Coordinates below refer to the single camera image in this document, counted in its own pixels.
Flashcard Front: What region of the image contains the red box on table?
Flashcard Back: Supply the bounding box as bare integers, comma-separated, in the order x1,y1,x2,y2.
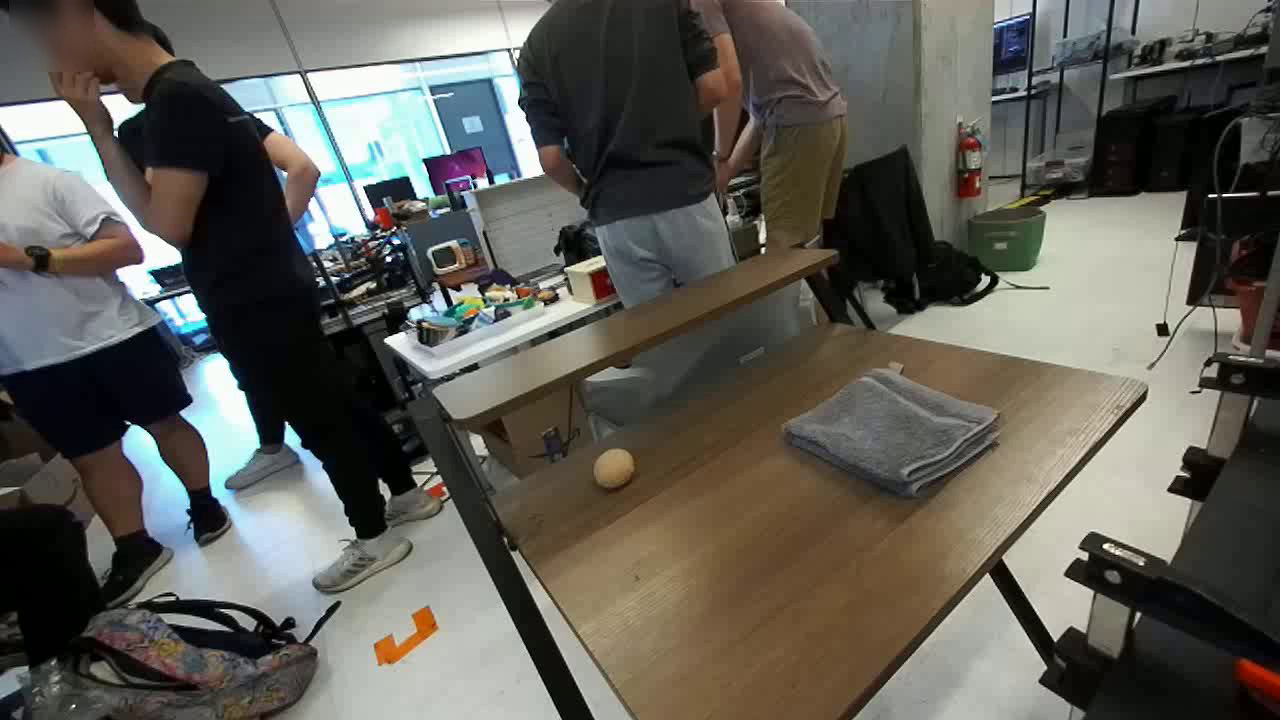
564,257,616,302

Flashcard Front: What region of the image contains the person in khaki pants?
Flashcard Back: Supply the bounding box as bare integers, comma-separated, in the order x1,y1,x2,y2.
697,0,847,248

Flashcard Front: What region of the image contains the green plastic bin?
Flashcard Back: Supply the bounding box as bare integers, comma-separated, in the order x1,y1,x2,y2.
966,206,1043,273

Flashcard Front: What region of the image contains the person in white shirt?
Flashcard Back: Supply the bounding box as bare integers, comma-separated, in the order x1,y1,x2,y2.
0,143,233,605

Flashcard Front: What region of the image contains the white table with clutter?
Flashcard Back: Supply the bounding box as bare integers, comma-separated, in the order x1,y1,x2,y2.
383,295,611,385

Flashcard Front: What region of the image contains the black clamp with orange grip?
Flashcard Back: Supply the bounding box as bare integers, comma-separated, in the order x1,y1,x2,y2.
1068,531,1280,720

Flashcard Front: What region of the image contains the colourful backpack on floor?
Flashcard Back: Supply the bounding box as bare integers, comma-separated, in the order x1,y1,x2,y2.
24,596,332,720

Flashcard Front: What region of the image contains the red fire extinguisher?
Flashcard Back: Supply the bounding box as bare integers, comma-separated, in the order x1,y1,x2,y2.
956,121,983,198

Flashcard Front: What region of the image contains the black bag by pillar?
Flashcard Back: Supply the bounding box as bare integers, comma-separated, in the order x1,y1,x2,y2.
825,149,998,315

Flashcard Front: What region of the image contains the person in grey sweatpants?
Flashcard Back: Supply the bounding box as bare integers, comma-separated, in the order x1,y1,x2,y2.
514,0,812,433

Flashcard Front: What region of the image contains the orange tape floor marker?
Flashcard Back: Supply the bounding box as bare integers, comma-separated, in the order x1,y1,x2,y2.
370,609,434,664

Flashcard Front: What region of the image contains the grey towel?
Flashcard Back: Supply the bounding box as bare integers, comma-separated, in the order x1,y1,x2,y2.
784,368,998,494

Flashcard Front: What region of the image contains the beige egg-shaped ball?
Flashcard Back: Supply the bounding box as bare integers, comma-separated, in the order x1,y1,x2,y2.
592,449,635,493

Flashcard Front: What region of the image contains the person in black shirt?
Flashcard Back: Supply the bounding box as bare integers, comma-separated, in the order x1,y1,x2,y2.
56,0,438,596

